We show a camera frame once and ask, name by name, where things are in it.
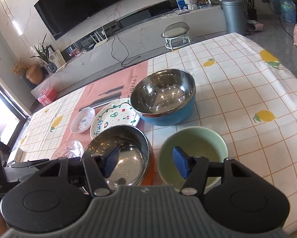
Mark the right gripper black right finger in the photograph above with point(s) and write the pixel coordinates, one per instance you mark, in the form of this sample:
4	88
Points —
193	169

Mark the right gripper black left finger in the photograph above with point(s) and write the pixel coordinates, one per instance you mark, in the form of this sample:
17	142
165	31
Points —
97	169

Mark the green ceramic bowl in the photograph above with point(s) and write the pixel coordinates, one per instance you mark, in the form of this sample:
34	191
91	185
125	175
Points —
195	141

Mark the orange steel bowl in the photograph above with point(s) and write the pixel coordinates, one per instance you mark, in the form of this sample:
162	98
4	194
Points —
135	165

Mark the small white sticker plate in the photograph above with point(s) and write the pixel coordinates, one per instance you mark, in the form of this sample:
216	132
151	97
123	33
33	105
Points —
83	120

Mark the white fruity ceramic plate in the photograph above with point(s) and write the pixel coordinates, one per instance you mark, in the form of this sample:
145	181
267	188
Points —
118	112

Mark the blue steel bowl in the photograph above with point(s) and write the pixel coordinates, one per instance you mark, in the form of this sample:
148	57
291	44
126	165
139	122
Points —
165	98

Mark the clear glass plate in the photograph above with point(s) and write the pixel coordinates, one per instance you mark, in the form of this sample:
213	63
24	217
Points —
69	149

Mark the red tissue box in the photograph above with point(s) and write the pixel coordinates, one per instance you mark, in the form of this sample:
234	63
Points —
47	96

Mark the checked lemon tablecloth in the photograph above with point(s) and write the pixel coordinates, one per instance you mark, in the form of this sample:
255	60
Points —
242	92

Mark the brown round vase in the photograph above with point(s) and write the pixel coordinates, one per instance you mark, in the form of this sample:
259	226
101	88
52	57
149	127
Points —
34	74

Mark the white wifi router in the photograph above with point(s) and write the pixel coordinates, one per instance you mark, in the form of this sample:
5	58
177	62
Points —
99	37

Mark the green potted aloe plant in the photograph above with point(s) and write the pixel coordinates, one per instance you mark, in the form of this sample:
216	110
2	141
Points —
43	53

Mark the white rolling stool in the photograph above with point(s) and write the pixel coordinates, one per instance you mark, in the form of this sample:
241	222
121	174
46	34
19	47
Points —
174	32

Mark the white marble tv cabinet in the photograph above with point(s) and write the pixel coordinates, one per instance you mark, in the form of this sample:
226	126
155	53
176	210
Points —
131	46

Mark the grey round trash bin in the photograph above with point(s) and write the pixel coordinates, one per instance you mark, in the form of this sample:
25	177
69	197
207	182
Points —
234	16

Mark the blue water bottle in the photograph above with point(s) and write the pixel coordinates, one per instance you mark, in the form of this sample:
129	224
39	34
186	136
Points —
288	11

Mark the black wall television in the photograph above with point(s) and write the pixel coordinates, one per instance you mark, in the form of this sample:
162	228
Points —
60	16

